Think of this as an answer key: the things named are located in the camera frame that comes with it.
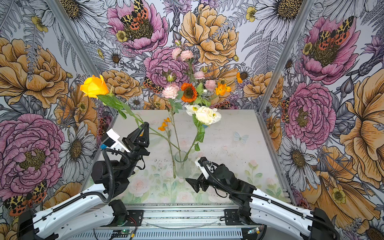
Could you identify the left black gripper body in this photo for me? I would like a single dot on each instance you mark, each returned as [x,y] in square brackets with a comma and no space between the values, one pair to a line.
[134,157]

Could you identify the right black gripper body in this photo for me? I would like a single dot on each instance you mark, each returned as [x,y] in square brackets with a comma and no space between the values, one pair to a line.
[213,182]

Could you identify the white flower stem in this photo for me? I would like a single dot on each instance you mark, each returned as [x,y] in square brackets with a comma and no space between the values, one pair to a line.
[192,109]

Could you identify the cream ranunculus flower stem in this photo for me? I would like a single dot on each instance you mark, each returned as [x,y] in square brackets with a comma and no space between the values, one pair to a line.
[203,118]

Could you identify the orange sunflower stem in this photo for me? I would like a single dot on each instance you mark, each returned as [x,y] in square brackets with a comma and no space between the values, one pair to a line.
[189,93]

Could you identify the large orange-yellow flower stem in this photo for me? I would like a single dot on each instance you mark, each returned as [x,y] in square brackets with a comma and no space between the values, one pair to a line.
[96,87]

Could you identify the large pink peony stem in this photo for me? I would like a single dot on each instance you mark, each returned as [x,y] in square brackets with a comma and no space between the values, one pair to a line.
[180,53]

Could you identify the orange poppy flower stem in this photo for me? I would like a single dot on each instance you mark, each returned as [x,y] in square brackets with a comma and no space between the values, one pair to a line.
[227,83]

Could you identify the pink rose flower stem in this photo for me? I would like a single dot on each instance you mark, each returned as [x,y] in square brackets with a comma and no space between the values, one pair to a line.
[210,85]

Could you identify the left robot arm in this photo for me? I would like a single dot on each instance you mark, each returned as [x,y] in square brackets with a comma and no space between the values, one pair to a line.
[97,205]

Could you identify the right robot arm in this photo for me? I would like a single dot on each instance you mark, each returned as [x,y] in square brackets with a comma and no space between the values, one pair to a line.
[257,207]

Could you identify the clear glass cylinder vase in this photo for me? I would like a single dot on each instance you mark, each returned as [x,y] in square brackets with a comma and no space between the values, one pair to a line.
[183,165]

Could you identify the small orange flower stem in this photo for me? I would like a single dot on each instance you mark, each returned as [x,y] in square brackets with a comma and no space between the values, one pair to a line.
[165,125]

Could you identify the pink-edged white carnation stem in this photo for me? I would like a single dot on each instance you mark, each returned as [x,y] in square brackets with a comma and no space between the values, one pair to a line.
[170,93]

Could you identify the green circuit board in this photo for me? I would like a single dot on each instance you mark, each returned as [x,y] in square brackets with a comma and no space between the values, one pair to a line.
[124,234]

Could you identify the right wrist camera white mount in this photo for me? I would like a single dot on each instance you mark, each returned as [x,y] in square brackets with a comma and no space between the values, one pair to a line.
[207,168]

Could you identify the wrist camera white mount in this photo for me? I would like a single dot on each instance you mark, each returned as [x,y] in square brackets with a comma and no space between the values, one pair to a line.
[207,168]
[112,140]

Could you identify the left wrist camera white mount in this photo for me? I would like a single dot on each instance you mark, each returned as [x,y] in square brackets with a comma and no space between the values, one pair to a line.
[112,140]

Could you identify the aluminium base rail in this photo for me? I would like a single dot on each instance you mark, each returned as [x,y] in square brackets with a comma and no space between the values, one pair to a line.
[181,222]

